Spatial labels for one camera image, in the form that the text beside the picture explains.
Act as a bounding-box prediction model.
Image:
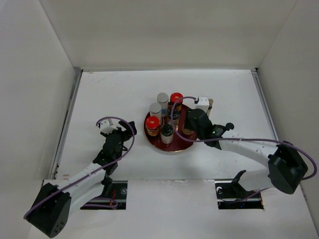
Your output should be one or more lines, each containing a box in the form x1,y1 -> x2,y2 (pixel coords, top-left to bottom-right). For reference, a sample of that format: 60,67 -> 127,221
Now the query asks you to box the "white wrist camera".
194,96 -> 209,113
97,119 -> 117,134

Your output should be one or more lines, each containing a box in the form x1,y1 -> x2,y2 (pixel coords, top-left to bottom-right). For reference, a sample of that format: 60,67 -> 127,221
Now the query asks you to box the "black cap pepper bottle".
225,122 -> 234,130

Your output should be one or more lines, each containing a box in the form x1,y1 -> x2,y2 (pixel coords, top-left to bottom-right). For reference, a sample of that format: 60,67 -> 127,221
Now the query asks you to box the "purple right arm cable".
170,96 -> 318,200

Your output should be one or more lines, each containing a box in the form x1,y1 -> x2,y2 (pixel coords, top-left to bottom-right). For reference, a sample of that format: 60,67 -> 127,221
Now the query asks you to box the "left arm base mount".
80,177 -> 128,210

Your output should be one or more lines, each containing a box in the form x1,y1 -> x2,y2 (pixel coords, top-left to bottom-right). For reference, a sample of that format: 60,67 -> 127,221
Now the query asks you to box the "red cap sauce jar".
170,92 -> 183,112

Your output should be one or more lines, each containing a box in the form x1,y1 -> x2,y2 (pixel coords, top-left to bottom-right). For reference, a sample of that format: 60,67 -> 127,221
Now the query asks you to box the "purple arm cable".
170,96 -> 318,200
23,116 -> 137,220

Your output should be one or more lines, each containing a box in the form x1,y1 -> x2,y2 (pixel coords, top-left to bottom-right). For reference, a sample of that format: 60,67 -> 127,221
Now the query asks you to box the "black lid spice jar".
167,108 -> 180,130

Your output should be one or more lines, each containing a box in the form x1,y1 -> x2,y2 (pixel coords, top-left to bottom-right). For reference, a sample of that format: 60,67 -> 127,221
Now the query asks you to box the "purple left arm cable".
23,116 -> 137,220

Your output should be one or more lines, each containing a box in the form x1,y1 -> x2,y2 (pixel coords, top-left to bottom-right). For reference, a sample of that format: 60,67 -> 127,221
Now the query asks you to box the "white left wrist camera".
97,119 -> 117,134

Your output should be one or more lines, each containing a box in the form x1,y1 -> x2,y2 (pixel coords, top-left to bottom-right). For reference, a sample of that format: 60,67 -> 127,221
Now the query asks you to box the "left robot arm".
23,117 -> 137,239

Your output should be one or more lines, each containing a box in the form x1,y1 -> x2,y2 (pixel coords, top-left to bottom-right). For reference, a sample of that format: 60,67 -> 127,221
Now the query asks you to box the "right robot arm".
185,109 -> 308,197

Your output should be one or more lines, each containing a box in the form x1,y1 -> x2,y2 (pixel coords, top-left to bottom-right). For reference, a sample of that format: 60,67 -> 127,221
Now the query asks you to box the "white powder glass jar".
160,123 -> 174,144

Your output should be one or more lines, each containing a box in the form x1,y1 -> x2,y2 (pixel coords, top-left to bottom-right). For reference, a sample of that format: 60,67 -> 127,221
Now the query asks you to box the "yellow label oil bottle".
206,99 -> 213,117

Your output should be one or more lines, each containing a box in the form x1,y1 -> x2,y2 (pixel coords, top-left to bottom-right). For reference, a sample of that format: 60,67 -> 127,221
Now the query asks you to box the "red round tray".
144,104 -> 197,152

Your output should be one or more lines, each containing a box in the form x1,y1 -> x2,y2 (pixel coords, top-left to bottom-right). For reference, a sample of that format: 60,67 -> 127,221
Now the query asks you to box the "aluminium table edge rail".
48,67 -> 83,179

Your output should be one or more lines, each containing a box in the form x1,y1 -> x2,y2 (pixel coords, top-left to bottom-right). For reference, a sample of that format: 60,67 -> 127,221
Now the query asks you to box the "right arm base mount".
215,170 -> 264,210

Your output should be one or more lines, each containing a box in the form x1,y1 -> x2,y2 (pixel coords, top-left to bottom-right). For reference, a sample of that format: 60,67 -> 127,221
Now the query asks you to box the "silver cap shaker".
149,103 -> 162,121
157,93 -> 169,118

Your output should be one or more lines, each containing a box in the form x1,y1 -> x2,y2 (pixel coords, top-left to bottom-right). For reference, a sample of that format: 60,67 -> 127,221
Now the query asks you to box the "pink lid seasoning jar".
182,123 -> 194,135

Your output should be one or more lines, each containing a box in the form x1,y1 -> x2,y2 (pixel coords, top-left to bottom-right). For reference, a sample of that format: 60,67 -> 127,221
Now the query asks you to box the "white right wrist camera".
194,96 -> 209,113

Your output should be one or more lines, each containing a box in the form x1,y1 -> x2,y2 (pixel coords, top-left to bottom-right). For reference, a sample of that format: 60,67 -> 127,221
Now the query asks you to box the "red cap chili jar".
145,116 -> 160,137

